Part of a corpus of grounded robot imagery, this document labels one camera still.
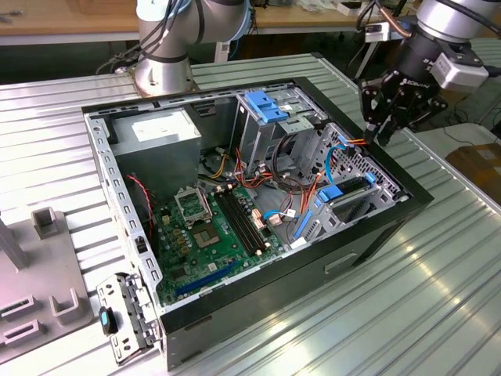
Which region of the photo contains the small white wrist camera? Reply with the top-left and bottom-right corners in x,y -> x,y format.
363,22 -> 392,43

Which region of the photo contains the brown cardboard box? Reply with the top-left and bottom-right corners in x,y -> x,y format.
445,143 -> 501,197

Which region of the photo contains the yellow wire bundle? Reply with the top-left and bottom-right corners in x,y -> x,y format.
203,147 -> 232,180

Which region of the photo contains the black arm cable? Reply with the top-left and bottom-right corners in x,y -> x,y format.
139,0 -> 205,60

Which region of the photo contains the orange power wire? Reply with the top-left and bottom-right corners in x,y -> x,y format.
338,135 -> 371,150

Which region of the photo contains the metal slot bracket cover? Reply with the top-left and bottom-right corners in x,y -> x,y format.
95,272 -> 162,366

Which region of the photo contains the grey cable silver plug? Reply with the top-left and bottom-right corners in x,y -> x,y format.
96,38 -> 157,75

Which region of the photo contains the orange red wire bundle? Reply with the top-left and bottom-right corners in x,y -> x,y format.
234,148 -> 328,220

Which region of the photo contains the black open PC case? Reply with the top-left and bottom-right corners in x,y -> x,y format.
80,76 -> 434,372

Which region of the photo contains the short blue wire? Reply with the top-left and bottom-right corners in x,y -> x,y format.
260,209 -> 283,227

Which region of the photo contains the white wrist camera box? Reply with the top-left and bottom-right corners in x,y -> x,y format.
428,52 -> 491,94

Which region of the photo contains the blue black latch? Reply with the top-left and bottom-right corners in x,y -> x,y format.
96,305 -> 118,336

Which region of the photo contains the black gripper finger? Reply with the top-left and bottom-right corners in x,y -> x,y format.
359,77 -> 387,146
377,95 -> 450,149

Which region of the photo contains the blue plastic drive latch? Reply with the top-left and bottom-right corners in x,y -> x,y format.
243,90 -> 290,124

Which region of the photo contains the blue data wire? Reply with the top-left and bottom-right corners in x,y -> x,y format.
323,141 -> 350,185

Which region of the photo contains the metal socket cover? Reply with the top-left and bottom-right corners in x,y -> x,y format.
173,186 -> 215,227

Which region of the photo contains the grey power supply box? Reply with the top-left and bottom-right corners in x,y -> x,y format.
107,107 -> 203,204

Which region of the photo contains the copper coloured cable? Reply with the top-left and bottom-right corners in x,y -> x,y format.
374,0 -> 413,39

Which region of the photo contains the hard disk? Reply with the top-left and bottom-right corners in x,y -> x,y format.
293,174 -> 379,240

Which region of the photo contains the green motherboard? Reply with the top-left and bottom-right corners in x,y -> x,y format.
150,183 -> 289,307

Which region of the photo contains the CPU socket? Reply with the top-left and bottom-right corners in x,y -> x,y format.
190,222 -> 220,251

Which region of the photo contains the black RAM slot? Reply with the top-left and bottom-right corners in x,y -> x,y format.
214,190 -> 259,256
225,189 -> 272,251

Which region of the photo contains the blue expansion slot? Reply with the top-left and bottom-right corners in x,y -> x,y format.
174,260 -> 239,298

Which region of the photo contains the metal disk bay cage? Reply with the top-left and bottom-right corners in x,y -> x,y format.
289,121 -> 409,251

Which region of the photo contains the black cable loop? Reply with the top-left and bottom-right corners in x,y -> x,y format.
271,135 -> 301,187

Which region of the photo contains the red black fan wire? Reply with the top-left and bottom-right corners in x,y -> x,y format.
124,174 -> 155,240

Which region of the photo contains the metal optical drive cage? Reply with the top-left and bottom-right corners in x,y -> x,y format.
229,86 -> 329,175

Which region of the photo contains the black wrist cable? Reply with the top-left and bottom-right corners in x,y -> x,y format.
449,0 -> 501,36

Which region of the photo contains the grey parts rack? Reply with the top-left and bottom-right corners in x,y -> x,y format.
0,207 -> 99,363

